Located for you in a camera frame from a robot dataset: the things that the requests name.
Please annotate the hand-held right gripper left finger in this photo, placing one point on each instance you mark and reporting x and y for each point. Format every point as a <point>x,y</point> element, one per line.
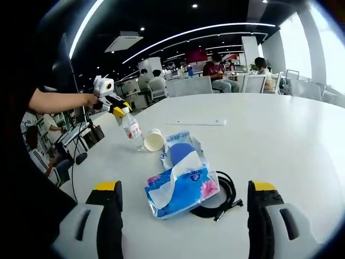
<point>110,226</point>

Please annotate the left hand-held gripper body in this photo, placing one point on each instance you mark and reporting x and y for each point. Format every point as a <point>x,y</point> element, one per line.
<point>103,86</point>

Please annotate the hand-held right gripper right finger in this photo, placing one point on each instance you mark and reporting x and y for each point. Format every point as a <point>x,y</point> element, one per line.
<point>260,226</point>

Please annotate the clear plastic water bottle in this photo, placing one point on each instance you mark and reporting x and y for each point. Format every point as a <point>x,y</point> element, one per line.
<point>133,132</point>

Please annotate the white paper cup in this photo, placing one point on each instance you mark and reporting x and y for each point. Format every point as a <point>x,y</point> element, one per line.
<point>153,141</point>

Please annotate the wet wipes packet blue lid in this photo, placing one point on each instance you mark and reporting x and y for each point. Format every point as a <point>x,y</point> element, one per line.
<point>179,151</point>

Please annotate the white power strip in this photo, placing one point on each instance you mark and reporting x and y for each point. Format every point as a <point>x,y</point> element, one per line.
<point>196,122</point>

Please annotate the blue floral tissue pack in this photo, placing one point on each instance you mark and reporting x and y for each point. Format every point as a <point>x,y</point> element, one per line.
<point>186,189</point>

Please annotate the person's left hand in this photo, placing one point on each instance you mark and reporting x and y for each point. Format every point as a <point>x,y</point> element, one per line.
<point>91,99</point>

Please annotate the dark bag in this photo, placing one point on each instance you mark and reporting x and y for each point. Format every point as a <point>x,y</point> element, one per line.
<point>94,136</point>

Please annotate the ceiling air conditioner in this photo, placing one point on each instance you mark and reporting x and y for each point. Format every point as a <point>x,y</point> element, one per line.
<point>124,41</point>

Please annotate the black oval object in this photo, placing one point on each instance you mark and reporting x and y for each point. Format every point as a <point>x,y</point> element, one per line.
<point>81,158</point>

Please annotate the ceiling light strip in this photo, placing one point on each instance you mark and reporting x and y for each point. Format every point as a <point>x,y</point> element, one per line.
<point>199,29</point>
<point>83,27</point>

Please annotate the grey office chair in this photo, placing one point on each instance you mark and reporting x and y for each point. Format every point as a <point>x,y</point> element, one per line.
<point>188,86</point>
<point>307,90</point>

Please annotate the white table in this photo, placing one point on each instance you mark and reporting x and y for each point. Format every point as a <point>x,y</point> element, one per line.
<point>269,151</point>

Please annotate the person's dark shirt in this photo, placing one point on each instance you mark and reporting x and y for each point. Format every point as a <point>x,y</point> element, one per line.
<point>29,210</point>

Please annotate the white mesh office chair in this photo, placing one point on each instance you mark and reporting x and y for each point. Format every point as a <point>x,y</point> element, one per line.
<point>253,83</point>

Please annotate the potted plant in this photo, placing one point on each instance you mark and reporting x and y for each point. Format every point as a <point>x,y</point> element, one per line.
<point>252,67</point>

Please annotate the dark mesh office chair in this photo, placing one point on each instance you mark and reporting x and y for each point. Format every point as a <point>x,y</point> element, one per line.
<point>292,74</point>

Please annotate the bright window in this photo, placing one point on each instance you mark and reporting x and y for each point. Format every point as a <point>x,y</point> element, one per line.
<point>295,46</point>
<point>335,54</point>

